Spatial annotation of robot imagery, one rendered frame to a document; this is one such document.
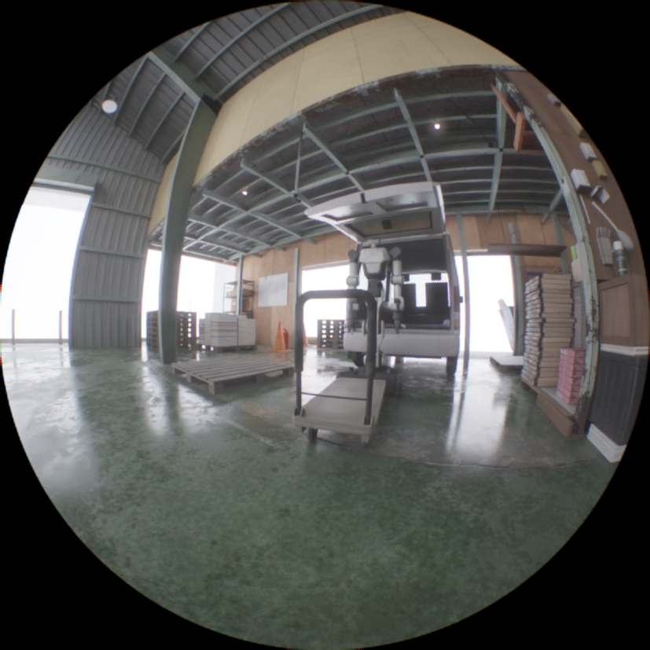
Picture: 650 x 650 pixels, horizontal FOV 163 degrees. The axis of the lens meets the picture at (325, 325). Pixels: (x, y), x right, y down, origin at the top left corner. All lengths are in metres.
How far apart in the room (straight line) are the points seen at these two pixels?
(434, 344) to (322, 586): 2.37
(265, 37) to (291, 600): 5.98
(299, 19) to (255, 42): 0.94
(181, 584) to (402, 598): 0.51
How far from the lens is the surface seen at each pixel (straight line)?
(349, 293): 0.92
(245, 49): 5.66
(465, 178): 3.98
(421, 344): 2.59
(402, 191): 1.95
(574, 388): 1.94
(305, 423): 1.06
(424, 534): 0.81
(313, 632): 0.63
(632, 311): 1.40
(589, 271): 1.61
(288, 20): 5.34
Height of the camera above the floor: 0.61
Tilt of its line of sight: level
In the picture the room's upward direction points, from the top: 1 degrees clockwise
